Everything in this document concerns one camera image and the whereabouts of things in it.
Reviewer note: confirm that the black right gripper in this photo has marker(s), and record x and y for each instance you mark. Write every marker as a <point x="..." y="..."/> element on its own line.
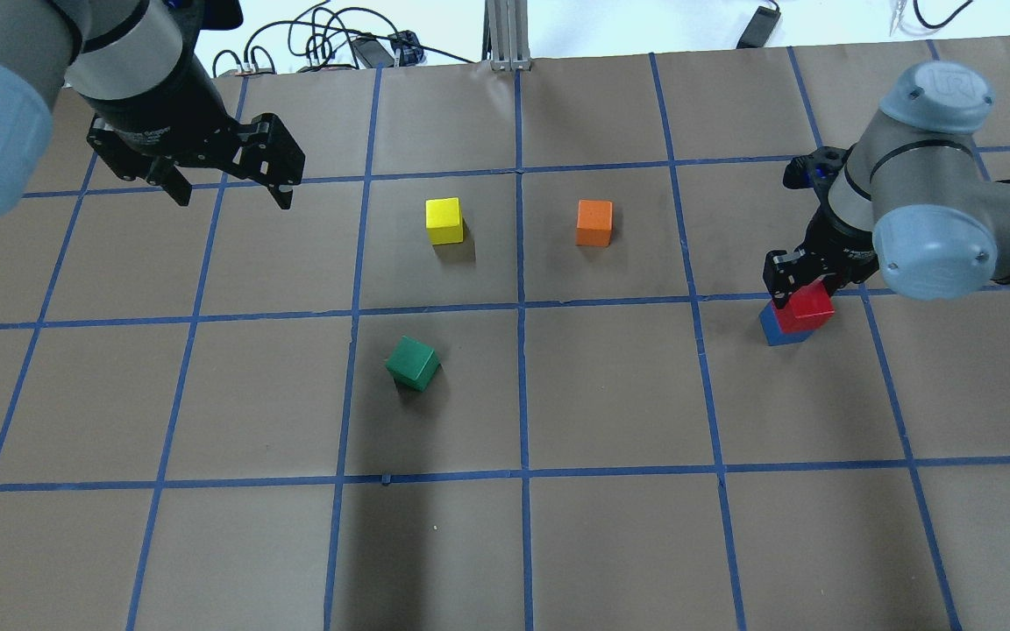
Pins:
<point x="837" y="246"/>

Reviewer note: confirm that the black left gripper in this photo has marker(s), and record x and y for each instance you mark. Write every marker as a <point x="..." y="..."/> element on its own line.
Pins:
<point x="165" y="107"/>

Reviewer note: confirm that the red wooden block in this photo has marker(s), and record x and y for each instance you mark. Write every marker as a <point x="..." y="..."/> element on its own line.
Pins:
<point x="810" y="308"/>

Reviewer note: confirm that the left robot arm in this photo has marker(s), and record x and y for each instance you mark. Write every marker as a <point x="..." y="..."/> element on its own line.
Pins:
<point x="106" y="49"/>

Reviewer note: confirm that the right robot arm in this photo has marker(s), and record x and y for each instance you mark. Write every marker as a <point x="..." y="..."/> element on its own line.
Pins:
<point x="906" y="201"/>

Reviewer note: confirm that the blue wooden block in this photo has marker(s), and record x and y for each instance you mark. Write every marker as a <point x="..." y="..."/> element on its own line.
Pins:
<point x="774" y="333"/>

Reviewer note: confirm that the orange wooden block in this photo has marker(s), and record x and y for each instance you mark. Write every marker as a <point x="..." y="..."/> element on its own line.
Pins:
<point x="594" y="223"/>

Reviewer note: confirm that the yellow wooden block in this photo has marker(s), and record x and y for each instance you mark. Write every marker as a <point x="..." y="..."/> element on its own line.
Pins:
<point x="444" y="223"/>

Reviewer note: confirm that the green wooden block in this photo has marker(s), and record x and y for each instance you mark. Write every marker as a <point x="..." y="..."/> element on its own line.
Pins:
<point x="412" y="364"/>

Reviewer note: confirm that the black power adapter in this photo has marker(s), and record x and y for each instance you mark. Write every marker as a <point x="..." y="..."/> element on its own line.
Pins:
<point x="760" y="27"/>

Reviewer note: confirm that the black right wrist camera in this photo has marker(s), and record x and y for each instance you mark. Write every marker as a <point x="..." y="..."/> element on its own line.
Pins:
<point x="816" y="170"/>

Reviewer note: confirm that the aluminium frame post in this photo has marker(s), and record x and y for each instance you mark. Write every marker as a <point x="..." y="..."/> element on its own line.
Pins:
<point x="505" y="36"/>

